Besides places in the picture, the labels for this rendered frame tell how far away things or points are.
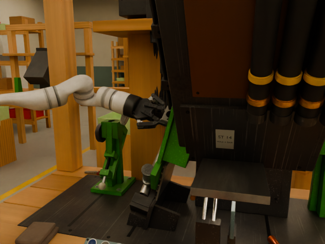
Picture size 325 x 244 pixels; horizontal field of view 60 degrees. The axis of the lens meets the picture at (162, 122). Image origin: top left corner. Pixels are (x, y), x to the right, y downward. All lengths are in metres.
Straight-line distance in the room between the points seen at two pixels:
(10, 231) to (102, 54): 11.31
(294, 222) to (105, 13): 11.58
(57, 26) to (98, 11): 10.97
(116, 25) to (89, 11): 11.42
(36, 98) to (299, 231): 0.89
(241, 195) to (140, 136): 0.69
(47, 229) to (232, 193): 0.54
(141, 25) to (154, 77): 0.22
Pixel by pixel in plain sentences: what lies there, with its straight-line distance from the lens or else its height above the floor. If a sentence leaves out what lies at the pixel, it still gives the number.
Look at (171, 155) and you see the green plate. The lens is 0.80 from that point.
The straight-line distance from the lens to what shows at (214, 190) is 0.61.
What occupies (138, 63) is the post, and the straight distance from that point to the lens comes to 1.17.
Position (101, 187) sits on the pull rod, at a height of 0.95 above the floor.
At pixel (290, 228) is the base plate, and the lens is 0.99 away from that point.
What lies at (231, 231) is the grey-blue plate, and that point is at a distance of 0.75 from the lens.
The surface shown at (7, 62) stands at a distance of 6.43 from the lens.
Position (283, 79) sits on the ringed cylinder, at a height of 1.36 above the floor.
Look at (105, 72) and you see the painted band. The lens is 12.06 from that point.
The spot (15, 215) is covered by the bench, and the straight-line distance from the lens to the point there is 1.13.
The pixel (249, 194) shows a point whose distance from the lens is 0.61.
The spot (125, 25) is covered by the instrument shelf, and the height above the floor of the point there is 1.52.
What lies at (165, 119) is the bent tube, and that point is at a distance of 0.87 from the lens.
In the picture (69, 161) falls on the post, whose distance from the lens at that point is 1.42.
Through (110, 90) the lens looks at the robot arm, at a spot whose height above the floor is 1.30.
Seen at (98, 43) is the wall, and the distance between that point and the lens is 12.20.
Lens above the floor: 1.39
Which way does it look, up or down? 12 degrees down
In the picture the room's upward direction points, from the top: straight up
